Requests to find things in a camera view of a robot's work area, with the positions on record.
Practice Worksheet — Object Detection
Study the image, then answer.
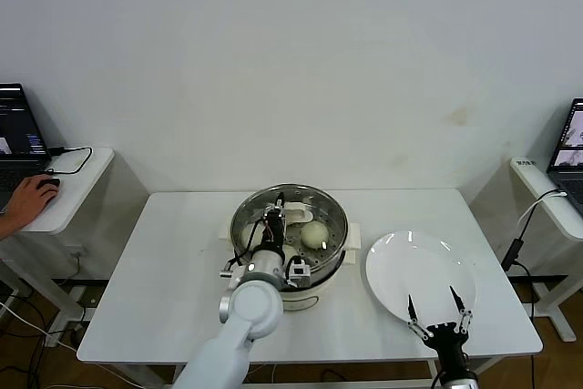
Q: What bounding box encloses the cream electric cooker pot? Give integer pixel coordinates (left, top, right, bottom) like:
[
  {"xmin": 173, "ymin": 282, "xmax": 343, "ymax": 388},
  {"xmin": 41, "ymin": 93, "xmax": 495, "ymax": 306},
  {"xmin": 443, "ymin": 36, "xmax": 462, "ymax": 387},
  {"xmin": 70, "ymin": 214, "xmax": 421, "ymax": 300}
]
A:
[{"xmin": 272, "ymin": 250, "xmax": 359, "ymax": 313}]

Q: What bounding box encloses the white cable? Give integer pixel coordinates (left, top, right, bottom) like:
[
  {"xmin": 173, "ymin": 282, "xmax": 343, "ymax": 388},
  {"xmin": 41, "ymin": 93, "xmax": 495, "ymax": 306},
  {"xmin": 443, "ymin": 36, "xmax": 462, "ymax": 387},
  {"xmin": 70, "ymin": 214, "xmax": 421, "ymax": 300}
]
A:
[{"xmin": 518, "ymin": 188, "xmax": 568, "ymax": 230}]

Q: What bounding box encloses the black power adapter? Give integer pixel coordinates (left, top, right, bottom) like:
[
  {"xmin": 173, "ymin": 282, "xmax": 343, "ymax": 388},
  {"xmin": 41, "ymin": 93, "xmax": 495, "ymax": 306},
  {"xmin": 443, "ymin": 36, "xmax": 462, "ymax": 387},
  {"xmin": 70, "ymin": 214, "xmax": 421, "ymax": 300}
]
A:
[{"xmin": 500, "ymin": 220, "xmax": 532, "ymax": 272}]

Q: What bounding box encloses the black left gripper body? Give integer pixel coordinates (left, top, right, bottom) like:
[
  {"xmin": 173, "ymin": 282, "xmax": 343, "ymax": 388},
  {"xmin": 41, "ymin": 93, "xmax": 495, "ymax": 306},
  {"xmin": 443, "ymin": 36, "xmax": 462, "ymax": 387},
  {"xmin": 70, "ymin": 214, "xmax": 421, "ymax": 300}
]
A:
[{"xmin": 262, "ymin": 204, "xmax": 287, "ymax": 253}]

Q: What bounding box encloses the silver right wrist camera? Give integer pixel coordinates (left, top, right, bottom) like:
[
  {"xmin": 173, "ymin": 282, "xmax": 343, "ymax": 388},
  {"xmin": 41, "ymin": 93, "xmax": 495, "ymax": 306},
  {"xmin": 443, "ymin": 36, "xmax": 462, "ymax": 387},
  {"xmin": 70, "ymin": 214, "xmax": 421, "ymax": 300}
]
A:
[{"xmin": 439, "ymin": 371, "xmax": 479, "ymax": 389}]

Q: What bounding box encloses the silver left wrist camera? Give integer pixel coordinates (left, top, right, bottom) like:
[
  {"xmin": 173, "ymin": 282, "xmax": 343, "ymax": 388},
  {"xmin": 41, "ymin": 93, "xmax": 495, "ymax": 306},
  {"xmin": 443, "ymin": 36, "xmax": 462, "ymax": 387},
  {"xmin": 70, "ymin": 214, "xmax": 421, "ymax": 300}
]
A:
[{"xmin": 284, "ymin": 256, "xmax": 314, "ymax": 290}]

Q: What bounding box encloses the round white plate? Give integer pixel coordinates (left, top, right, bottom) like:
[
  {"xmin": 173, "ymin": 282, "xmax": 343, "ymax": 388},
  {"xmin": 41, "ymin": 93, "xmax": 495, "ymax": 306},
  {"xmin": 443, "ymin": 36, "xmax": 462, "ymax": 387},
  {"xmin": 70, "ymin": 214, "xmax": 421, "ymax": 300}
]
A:
[{"xmin": 364, "ymin": 230, "xmax": 478, "ymax": 330}]

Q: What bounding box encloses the black laptop charger cable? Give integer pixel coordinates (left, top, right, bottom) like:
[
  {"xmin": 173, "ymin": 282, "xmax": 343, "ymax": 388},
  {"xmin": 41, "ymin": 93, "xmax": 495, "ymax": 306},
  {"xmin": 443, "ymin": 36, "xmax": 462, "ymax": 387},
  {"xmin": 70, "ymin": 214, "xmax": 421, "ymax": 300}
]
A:
[{"xmin": 47, "ymin": 146, "xmax": 94, "ymax": 176}]

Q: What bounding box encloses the person's bare hand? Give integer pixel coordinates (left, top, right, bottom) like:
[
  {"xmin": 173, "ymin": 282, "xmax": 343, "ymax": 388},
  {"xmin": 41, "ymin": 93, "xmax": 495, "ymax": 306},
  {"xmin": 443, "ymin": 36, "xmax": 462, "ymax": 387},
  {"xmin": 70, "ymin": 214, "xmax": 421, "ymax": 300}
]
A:
[{"xmin": 4, "ymin": 174, "xmax": 60, "ymax": 231}]

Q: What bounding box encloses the round glass lid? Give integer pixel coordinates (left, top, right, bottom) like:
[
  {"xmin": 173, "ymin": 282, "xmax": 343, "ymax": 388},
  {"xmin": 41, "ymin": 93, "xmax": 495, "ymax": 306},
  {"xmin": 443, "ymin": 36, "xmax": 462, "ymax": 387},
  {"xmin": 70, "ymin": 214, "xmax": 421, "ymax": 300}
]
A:
[{"xmin": 230, "ymin": 184, "xmax": 350, "ymax": 281}]

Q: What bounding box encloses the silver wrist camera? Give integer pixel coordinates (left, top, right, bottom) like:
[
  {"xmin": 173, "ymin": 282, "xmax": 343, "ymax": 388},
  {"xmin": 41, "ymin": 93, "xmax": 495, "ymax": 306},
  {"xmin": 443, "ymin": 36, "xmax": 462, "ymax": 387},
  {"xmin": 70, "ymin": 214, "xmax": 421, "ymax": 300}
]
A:
[
  {"xmin": 284, "ymin": 256, "xmax": 314, "ymax": 290},
  {"xmin": 439, "ymin": 371, "xmax": 479, "ymax": 389}
]

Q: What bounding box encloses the stainless steel steamer basket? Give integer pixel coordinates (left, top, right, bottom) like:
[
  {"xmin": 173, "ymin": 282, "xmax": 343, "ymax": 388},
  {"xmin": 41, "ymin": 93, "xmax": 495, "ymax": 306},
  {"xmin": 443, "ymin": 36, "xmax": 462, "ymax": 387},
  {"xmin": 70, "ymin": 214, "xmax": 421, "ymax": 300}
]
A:
[{"xmin": 220, "ymin": 184, "xmax": 364, "ymax": 285}]

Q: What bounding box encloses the black open laptop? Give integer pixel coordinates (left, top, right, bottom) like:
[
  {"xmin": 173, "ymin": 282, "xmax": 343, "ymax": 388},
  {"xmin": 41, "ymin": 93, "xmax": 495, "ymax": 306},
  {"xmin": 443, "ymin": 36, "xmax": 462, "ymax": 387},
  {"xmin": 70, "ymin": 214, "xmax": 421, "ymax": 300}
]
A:
[
  {"xmin": 0, "ymin": 82, "xmax": 52, "ymax": 194},
  {"xmin": 546, "ymin": 97, "xmax": 583, "ymax": 217}
]

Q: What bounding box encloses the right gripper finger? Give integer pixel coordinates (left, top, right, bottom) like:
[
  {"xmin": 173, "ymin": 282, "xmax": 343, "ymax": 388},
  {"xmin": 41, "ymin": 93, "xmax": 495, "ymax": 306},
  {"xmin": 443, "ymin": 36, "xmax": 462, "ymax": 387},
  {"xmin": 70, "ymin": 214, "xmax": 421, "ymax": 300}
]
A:
[
  {"xmin": 405, "ymin": 293, "xmax": 434, "ymax": 340},
  {"xmin": 448, "ymin": 285, "xmax": 474, "ymax": 335}
]

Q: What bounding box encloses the white side desk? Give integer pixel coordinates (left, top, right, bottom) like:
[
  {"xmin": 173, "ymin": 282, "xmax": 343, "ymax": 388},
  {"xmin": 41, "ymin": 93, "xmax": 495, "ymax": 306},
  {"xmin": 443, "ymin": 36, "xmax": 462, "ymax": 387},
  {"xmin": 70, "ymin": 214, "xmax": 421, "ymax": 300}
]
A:
[
  {"xmin": 468, "ymin": 154, "xmax": 583, "ymax": 343},
  {"xmin": 0, "ymin": 147, "xmax": 151, "ymax": 335}
]

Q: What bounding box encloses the person's bare forearm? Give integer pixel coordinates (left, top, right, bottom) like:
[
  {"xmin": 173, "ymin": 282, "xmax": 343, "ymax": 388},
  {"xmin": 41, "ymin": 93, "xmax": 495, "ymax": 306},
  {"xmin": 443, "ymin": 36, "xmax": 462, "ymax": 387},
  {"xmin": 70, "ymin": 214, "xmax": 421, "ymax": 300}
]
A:
[{"xmin": 0, "ymin": 213, "xmax": 22, "ymax": 243}]

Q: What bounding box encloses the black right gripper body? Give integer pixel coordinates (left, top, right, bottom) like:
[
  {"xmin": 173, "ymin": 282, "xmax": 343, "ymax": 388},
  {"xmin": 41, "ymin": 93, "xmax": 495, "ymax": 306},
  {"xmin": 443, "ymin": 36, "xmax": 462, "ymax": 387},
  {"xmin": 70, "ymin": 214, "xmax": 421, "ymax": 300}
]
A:
[{"xmin": 421, "ymin": 322, "xmax": 470, "ymax": 374}]

